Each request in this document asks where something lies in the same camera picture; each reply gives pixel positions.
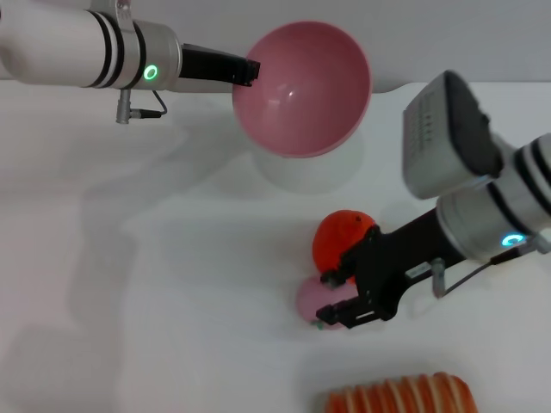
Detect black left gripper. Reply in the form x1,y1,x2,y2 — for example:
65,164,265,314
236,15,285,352
178,42,263,88

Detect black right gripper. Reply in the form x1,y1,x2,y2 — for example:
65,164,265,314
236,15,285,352
316,209,468,330

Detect gripper cable with connector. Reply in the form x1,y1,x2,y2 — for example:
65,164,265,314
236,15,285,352
430,234,551,300
115,88,168,126

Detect right gripper cable with connector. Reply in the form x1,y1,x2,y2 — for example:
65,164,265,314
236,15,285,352
430,234,551,300

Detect left gripper cable with connector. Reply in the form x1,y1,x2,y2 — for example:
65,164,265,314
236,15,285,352
115,88,168,126

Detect silver vented right wrist box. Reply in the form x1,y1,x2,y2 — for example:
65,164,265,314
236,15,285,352
401,70,505,200

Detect pink toy peach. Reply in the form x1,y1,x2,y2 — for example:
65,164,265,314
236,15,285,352
295,277,358,331

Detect orange white striped toy bread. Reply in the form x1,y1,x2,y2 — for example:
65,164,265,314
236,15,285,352
325,372,477,413

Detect pink plastic bowl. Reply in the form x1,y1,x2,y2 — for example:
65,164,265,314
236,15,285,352
231,21,374,159

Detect red orange toy fruit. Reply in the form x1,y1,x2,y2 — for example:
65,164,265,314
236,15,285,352
312,209,380,286

